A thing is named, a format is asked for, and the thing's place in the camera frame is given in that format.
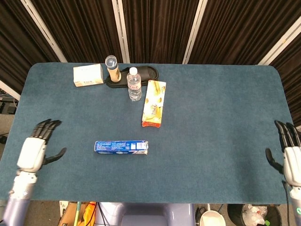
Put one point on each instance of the yellow plastic bag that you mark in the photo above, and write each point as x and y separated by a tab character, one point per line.
89	212

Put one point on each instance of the white partition frame post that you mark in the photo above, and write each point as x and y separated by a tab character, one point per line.
194	33
279	42
44	33
9	90
121	33

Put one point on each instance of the yellow snack packet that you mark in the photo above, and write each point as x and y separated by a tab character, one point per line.
154	103

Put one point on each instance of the black slipper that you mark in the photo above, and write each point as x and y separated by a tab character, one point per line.
148	73

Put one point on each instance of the clear plastic water bottle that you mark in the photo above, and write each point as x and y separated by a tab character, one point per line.
134	87

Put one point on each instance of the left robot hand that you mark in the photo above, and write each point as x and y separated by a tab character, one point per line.
31	153

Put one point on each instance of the black floor equipment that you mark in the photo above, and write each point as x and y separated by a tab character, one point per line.
7	107

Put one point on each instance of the blue toothpaste box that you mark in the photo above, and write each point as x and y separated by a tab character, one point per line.
117	146

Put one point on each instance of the white bucket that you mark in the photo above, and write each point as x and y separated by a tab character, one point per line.
211	219

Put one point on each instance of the white facial tissue pack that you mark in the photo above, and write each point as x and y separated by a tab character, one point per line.
87	74

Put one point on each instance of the blue table cloth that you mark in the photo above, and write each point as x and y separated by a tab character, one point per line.
188	169

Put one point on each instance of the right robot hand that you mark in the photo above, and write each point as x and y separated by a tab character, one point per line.
292	164

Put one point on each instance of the dark brown curtain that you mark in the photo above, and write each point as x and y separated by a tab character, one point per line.
160	28

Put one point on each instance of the green stick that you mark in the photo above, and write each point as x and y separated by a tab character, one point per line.
78	214

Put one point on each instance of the purple robot base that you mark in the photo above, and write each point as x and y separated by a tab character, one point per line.
145	216

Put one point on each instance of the right purple robot arm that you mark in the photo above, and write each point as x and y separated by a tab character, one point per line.
295	207

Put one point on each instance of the black trash bin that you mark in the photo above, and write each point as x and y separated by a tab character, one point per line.
235	216

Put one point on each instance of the beige bottle with blue cap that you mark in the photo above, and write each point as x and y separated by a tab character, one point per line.
114	73

